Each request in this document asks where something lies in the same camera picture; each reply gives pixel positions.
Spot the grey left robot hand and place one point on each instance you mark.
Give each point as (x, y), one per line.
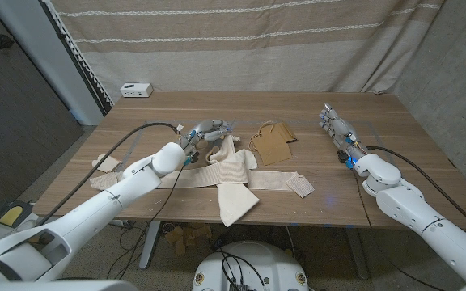
(204, 129)

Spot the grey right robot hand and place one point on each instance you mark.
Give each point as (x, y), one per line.
(340, 129)

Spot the grey yellow scissors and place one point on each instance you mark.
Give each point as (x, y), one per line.
(200, 144)

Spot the cream cloth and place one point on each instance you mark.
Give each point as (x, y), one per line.
(237, 200)

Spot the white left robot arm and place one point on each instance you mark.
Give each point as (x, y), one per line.
(103, 202)

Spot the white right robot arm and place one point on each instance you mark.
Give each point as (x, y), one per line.
(423, 222)

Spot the brown paper bag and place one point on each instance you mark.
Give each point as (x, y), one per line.
(273, 147)

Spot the long ribbed beige cloth strip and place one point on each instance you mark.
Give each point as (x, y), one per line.
(273, 180)

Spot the small beige cloth scrap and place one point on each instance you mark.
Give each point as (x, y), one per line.
(105, 163)

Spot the beige striped backdrop curtain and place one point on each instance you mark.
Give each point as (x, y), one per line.
(237, 60)

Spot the white power strip box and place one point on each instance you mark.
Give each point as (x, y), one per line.
(136, 90)

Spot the cardboard scraps pile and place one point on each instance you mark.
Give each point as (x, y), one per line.
(184, 238)

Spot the grey table leg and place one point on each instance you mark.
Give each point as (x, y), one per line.
(356, 252)
(150, 242)

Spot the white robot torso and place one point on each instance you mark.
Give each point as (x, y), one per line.
(253, 262)

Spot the dark grey door panel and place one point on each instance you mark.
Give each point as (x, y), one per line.
(14, 121)

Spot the yellow black pedal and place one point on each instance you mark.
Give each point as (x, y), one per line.
(14, 214)

